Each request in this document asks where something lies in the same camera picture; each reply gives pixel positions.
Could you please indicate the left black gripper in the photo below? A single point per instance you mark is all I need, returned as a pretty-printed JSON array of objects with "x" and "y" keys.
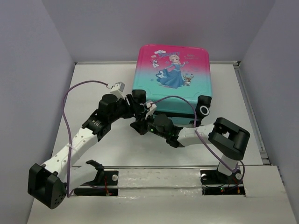
[{"x": 135, "y": 108}]

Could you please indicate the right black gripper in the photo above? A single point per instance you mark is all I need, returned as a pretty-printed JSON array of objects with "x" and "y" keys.
[{"x": 139, "y": 124}]

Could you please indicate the pink and teal suitcase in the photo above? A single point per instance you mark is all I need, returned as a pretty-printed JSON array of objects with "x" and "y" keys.
[{"x": 178, "y": 79}]

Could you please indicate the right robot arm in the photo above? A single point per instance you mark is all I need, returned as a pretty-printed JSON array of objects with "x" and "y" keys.
[{"x": 225, "y": 140}]

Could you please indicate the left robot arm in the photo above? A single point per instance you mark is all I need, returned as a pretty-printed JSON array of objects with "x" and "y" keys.
[{"x": 52, "y": 181}]

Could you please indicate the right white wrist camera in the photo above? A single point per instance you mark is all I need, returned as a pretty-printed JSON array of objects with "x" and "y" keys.
[{"x": 150, "y": 107}]

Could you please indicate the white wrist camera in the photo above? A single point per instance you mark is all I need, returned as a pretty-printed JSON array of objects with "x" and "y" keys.
[
  {"x": 117, "y": 89},
  {"x": 150, "y": 107}
]

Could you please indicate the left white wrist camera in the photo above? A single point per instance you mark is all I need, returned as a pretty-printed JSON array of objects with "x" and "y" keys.
[{"x": 117, "y": 89}]

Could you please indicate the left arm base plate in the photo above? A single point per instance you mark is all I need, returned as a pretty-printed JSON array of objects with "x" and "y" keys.
[{"x": 105, "y": 184}]

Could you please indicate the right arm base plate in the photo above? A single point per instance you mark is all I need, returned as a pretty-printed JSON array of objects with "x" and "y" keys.
[{"x": 215, "y": 183}]

